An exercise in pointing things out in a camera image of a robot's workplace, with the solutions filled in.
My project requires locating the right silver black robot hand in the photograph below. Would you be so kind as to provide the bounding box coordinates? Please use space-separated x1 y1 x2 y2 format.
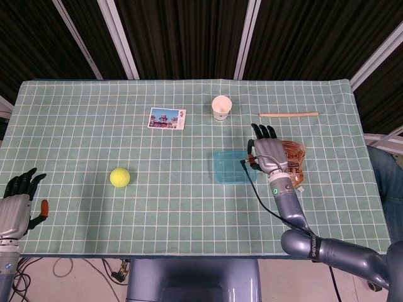
247 123 290 174

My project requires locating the postcard with building photo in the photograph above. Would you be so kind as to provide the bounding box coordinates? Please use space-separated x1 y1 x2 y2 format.
147 107 187 131

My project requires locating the black floor cable bundle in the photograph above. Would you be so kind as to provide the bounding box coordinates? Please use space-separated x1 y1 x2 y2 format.
9 256 43 302

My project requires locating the white paper cup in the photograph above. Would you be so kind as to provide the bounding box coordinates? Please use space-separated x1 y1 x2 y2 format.
211 95 233 122

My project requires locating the person's leg in jeans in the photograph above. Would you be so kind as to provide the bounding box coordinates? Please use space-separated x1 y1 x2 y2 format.
366 145 403 245

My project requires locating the grey metal frame bar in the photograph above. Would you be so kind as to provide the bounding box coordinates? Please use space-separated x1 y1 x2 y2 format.
365 125 403 155

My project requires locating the light wooden stick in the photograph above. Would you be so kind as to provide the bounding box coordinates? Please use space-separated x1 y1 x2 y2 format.
258 111 319 118

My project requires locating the black pleated curtain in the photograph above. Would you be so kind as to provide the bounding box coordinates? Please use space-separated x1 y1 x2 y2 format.
0 0 403 133

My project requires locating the blue translucent container lid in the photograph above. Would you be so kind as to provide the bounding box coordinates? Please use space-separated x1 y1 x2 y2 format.
213 150 259 186

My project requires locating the brown sauce spout pouch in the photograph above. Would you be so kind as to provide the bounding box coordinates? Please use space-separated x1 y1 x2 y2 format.
281 140 307 193

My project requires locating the thin white frame post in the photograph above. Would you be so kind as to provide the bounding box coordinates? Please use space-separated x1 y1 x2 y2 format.
52 0 104 79

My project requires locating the blue-grey robot torso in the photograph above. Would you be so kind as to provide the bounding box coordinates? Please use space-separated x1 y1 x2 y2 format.
125 258 263 302

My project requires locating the yellow tennis ball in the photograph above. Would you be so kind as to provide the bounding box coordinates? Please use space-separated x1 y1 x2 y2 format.
109 167 131 188

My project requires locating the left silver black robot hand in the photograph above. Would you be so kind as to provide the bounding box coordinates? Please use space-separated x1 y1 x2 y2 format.
0 167 50 240

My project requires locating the black yellow floor plug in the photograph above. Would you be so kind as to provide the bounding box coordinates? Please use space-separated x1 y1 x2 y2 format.
111 259 130 282

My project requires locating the green checked tablecloth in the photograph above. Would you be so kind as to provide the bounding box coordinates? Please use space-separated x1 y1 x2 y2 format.
0 78 396 256

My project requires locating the wide double white frame post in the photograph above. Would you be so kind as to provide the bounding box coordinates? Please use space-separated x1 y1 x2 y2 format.
97 0 140 80

